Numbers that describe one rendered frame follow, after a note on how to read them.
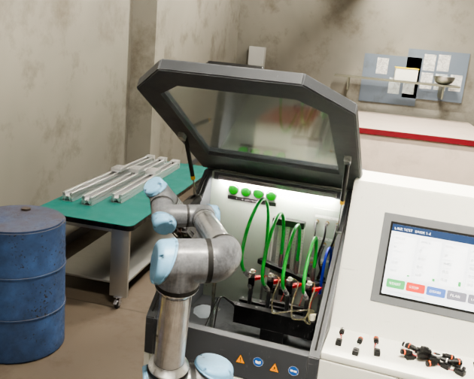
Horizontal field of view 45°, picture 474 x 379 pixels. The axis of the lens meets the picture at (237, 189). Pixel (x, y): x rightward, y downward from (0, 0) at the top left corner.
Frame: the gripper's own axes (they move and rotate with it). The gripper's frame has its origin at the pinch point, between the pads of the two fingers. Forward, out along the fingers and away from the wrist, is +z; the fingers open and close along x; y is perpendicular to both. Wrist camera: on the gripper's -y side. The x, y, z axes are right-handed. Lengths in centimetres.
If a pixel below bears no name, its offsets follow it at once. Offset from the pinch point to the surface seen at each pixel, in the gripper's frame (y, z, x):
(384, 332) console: 6, 58, 55
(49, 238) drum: -28, 54, -153
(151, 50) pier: -329, 152, -282
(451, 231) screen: -29, 40, 79
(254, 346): 27.0, 33.9, 14.7
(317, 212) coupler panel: -40, 43, 21
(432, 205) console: -37, 33, 72
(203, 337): 28.0, 28.9, -5.3
